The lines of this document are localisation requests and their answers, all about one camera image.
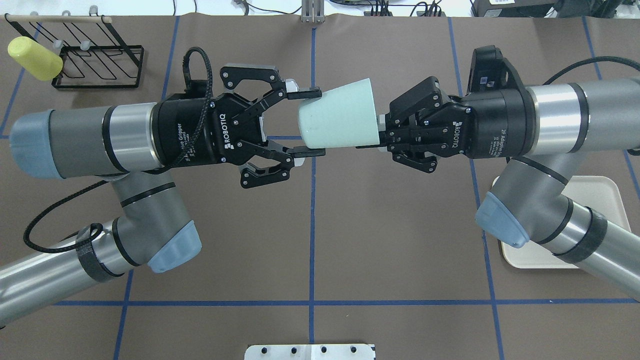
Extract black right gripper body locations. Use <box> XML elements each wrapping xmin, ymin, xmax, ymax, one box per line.
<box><xmin>418</xmin><ymin>89</ymin><xmax>534</xmax><ymax>159</ymax></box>

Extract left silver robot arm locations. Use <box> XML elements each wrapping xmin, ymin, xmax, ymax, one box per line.
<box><xmin>1</xmin><ymin>61</ymin><xmax>325</xmax><ymax>327</ymax></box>

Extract black wire cup rack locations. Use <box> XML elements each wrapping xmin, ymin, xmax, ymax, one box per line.
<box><xmin>3</xmin><ymin>4</ymin><xmax>145</xmax><ymax>91</ymax></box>

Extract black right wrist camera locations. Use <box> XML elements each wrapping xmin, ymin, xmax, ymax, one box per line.
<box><xmin>467</xmin><ymin>45</ymin><xmax>524</xmax><ymax>94</ymax></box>

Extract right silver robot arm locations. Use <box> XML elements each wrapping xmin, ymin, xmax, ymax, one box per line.
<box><xmin>379</xmin><ymin>76</ymin><xmax>639</xmax><ymax>300</ymax></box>

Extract aluminium frame post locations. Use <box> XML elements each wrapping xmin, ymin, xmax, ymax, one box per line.
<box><xmin>301</xmin><ymin>0</ymin><xmax>326</xmax><ymax>24</ymax></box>

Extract light green cup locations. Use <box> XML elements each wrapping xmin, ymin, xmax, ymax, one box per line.
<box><xmin>298</xmin><ymin>78</ymin><xmax>380</xmax><ymax>150</ymax></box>

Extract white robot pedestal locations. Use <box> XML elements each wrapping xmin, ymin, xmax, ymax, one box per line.
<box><xmin>244</xmin><ymin>343</ymin><xmax>377</xmax><ymax>360</ymax></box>

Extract black power box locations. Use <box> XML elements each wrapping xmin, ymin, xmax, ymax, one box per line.
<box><xmin>470</xmin><ymin>0</ymin><xmax>557</xmax><ymax>18</ymax></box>

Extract white cartoon serving tray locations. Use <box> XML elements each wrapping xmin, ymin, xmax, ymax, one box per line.
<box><xmin>492</xmin><ymin>175</ymin><xmax>631</xmax><ymax>270</ymax></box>

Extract yellow cup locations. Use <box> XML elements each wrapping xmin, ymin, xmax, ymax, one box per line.
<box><xmin>7</xmin><ymin>36</ymin><xmax>64</xmax><ymax>82</ymax></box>

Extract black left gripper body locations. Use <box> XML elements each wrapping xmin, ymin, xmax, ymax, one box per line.
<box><xmin>151</xmin><ymin>93</ymin><xmax>266</xmax><ymax>167</ymax></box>

